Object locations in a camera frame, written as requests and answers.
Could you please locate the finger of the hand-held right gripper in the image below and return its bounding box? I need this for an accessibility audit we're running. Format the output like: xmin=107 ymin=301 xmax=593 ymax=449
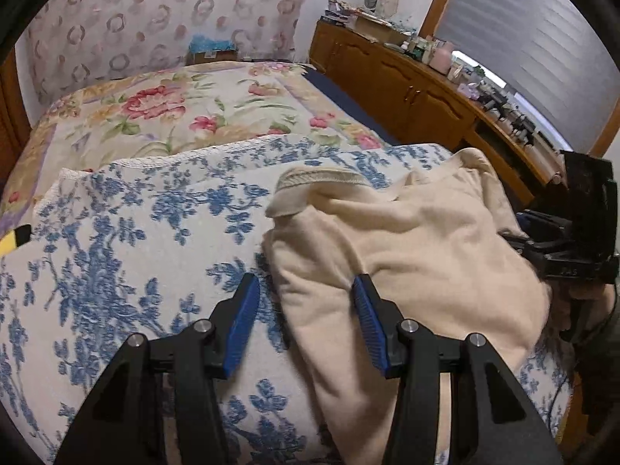
xmin=515 ymin=209 xmax=572 ymax=236
xmin=499 ymin=231 xmax=550 ymax=266

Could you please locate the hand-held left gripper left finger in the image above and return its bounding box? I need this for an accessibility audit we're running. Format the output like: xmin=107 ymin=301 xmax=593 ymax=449
xmin=53 ymin=272 xmax=262 ymax=465

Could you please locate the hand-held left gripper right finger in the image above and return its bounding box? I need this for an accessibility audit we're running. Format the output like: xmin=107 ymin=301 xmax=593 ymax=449
xmin=351 ymin=274 xmax=565 ymax=465

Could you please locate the beige printed t-shirt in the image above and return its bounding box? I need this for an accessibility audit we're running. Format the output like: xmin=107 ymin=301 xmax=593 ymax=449
xmin=262 ymin=148 xmax=553 ymax=465

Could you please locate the person's right hand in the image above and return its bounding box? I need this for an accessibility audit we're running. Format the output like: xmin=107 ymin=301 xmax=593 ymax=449
xmin=549 ymin=278 xmax=613 ymax=339

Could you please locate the cluster of black gadgets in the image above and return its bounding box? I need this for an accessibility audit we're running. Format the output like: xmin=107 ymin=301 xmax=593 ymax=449
xmin=479 ymin=90 xmax=538 ymax=146

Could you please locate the blue floral blanket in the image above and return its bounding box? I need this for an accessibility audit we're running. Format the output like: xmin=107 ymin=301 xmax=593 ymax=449
xmin=0 ymin=136 xmax=572 ymax=465

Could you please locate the pink bottle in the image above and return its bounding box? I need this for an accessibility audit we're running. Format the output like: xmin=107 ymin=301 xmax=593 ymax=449
xmin=430 ymin=39 xmax=453 ymax=71

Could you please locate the grey striped window blind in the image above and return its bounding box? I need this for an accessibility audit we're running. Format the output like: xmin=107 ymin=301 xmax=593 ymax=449
xmin=433 ymin=0 xmax=620 ymax=141

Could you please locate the long wooden cabinet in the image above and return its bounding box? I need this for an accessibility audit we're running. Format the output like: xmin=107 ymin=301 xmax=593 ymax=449
xmin=309 ymin=19 xmax=565 ymax=207

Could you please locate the cluster of small bottles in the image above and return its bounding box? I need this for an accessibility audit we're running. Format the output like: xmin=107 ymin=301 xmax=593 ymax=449
xmin=407 ymin=34 xmax=434 ymax=61

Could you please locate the pink floral blanket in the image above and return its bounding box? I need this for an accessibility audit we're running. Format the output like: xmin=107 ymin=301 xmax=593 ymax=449
xmin=0 ymin=60 xmax=388 ymax=224

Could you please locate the yellow plush toy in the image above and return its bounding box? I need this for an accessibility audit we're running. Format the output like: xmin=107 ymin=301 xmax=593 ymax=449
xmin=0 ymin=224 xmax=31 ymax=257

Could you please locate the open cardboard box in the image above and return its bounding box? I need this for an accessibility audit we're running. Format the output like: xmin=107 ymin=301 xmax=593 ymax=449
xmin=356 ymin=12 xmax=412 ymax=44

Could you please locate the small cardboard box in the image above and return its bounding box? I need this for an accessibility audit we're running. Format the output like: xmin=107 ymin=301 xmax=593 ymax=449
xmin=189 ymin=48 xmax=239 ymax=65

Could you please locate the teal plastic bag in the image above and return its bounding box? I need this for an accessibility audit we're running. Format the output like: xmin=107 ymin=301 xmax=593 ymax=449
xmin=189 ymin=34 xmax=233 ymax=54

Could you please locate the circle patterned sheer curtain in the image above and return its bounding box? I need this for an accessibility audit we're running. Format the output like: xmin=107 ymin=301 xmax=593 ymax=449
xmin=26 ymin=0 xmax=327 ymax=107

